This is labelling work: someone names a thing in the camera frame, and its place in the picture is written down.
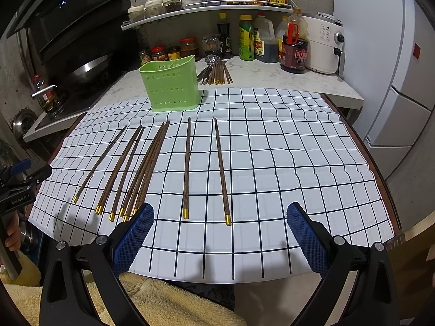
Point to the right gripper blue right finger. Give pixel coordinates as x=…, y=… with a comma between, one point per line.
x=373, y=299

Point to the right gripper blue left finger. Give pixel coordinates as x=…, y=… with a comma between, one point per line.
x=65, y=298

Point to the wooden chopstick gold tip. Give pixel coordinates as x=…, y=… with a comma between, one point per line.
x=186, y=172
x=148, y=167
x=138, y=190
x=132, y=199
x=97, y=163
x=123, y=178
x=110, y=182
x=226, y=208

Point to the person's left hand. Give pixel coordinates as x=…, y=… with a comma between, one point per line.
x=13, y=241

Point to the steel wok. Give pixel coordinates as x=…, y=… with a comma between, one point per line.
x=89, y=70

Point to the white black grid tablecloth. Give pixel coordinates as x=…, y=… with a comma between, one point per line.
x=279, y=146

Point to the black range hood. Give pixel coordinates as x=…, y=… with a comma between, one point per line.
x=66, y=34

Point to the small green label jar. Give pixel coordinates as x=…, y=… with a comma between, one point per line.
x=144, y=57

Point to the green plastic utensil holder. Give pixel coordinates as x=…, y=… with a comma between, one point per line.
x=171, y=85

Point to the red lid sauce jar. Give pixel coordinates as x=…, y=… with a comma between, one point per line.
x=159, y=53

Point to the yellow label sauce jar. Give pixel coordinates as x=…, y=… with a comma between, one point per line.
x=174, y=53

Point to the large red lid jar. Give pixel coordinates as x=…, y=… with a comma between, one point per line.
x=189, y=46

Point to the bundle of chopsticks on counter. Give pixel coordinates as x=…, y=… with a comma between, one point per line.
x=215, y=73

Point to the large dark soy sauce bottle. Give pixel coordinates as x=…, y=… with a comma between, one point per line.
x=295, y=44

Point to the white air fryer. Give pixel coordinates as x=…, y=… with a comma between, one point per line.
x=325, y=42

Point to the white refrigerator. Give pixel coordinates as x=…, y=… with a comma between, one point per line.
x=389, y=47

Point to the dark slim soy bottle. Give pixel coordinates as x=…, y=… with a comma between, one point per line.
x=224, y=36

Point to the green label sauce bottle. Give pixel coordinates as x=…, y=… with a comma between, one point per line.
x=246, y=38

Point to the white jug dark liquid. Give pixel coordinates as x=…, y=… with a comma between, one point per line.
x=266, y=45

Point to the metal wall shelf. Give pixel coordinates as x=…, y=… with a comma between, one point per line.
x=207, y=7

